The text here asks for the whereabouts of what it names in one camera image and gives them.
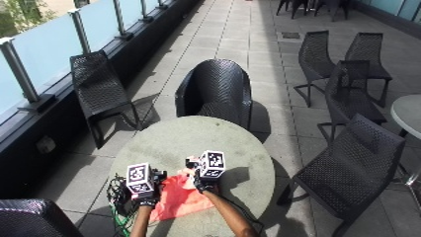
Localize person's right hand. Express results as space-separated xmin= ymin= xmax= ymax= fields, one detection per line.
xmin=183 ymin=156 xmax=221 ymax=196

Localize person's left hand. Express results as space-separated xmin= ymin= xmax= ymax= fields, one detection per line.
xmin=130 ymin=168 xmax=167 ymax=208

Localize red cloth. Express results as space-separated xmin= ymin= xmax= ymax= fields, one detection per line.
xmin=149 ymin=167 xmax=217 ymax=223

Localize white marker cube left glove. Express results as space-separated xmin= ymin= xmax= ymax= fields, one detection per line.
xmin=125 ymin=162 xmax=157 ymax=196

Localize white marker cube glove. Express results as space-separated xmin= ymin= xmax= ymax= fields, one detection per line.
xmin=125 ymin=162 xmax=157 ymax=196
xmin=197 ymin=149 xmax=227 ymax=180

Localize white marker cube right glove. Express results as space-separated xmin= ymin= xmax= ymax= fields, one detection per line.
xmin=197 ymin=149 xmax=227 ymax=180

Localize black rounded wicker armchair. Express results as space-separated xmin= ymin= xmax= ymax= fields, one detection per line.
xmin=173 ymin=58 xmax=254 ymax=131

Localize black perforated chair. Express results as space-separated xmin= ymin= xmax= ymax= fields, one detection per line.
xmin=291 ymin=30 xmax=338 ymax=109
xmin=67 ymin=49 xmax=143 ymax=150
xmin=315 ymin=59 xmax=388 ymax=143
xmin=275 ymin=113 xmax=407 ymax=237
xmin=343 ymin=32 xmax=394 ymax=109

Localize square floor drain cover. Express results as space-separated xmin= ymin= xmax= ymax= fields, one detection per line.
xmin=279 ymin=31 xmax=302 ymax=40

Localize frosted glass railing panels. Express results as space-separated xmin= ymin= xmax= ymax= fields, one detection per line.
xmin=0 ymin=0 xmax=165 ymax=117

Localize grey round side table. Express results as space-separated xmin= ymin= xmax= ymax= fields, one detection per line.
xmin=388 ymin=94 xmax=421 ymax=211

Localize group of dark chairs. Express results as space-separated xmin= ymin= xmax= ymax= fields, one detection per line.
xmin=274 ymin=0 xmax=352 ymax=23

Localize green and black cable bundle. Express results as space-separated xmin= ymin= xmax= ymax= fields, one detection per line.
xmin=105 ymin=173 xmax=141 ymax=237

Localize thin black cable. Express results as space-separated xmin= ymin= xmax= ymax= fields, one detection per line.
xmin=215 ymin=192 xmax=266 ymax=237

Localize grey wall socket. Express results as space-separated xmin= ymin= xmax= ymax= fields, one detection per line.
xmin=35 ymin=135 xmax=57 ymax=155

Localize metal railing post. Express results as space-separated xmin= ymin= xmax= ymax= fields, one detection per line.
xmin=110 ymin=0 xmax=134 ymax=41
xmin=66 ymin=8 xmax=91 ymax=55
xmin=0 ymin=37 xmax=57 ymax=114
xmin=138 ymin=0 xmax=155 ymax=24

